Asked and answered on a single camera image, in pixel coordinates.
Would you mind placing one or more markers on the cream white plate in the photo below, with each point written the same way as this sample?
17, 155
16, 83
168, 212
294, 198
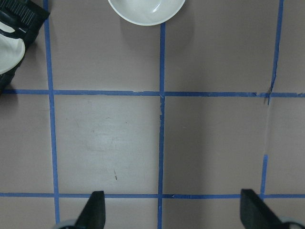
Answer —
12, 47

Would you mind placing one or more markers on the white ceramic bowl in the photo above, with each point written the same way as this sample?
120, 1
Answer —
146, 12

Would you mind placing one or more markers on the black plate rack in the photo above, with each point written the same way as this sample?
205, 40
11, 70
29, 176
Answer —
27, 16

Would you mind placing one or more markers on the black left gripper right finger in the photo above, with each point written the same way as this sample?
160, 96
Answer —
255, 214

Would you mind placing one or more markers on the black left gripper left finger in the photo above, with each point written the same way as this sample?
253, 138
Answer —
93, 215

